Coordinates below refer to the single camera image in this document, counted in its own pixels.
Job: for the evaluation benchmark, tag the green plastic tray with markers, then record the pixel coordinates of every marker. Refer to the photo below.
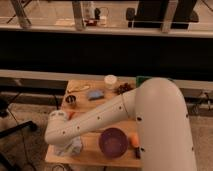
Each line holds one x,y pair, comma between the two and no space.
141,79

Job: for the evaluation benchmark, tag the bunch of dark grapes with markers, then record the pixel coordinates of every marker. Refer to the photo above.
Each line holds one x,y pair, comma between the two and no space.
123,88

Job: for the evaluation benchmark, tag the light blue towel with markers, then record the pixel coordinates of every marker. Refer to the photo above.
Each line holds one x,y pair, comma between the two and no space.
72,148

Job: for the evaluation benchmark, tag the white round container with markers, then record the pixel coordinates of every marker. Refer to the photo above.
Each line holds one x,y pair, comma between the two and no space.
110,81

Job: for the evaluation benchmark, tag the blue sponge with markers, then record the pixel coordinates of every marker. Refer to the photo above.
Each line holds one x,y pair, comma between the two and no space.
95,95

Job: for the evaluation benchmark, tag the purple bowl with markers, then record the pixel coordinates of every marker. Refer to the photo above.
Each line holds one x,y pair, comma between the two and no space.
113,142

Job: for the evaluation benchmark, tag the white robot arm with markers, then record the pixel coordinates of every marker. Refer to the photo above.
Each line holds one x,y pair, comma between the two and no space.
162,122

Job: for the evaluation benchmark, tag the small metal cup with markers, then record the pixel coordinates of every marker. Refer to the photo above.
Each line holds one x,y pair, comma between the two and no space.
71,100

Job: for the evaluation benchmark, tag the black rectangular remote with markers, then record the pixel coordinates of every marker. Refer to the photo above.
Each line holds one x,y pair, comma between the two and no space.
137,153

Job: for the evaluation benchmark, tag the orange ball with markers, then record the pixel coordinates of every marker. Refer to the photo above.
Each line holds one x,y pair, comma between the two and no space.
134,140

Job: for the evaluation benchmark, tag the banana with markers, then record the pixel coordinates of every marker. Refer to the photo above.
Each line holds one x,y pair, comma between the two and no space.
78,88

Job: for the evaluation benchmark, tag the orange carrot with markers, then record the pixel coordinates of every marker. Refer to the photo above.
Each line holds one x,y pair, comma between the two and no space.
70,115

